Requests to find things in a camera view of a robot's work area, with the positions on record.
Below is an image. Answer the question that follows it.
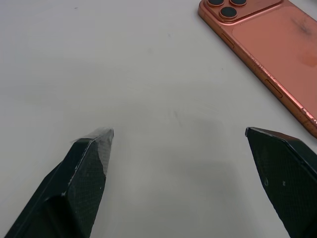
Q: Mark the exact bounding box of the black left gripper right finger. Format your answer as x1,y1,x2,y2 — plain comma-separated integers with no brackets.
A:
245,126,317,238

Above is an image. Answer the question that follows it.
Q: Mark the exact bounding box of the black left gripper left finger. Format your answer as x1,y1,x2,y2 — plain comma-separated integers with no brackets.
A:
4,127,115,238

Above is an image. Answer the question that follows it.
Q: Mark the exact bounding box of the orange smartphone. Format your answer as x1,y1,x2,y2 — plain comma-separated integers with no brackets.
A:
197,0,317,139

